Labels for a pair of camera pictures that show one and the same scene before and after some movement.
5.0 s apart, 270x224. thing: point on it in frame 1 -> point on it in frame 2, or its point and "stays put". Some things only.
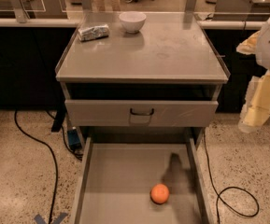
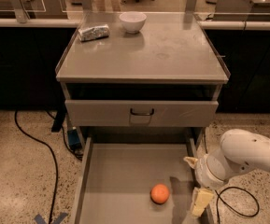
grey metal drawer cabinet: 162,83 stays put
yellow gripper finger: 265,93 -> 201,198
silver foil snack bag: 92,33 stays put
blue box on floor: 74,140 stays put
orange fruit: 160,193 stays put
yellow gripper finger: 249,45 -> 191,161
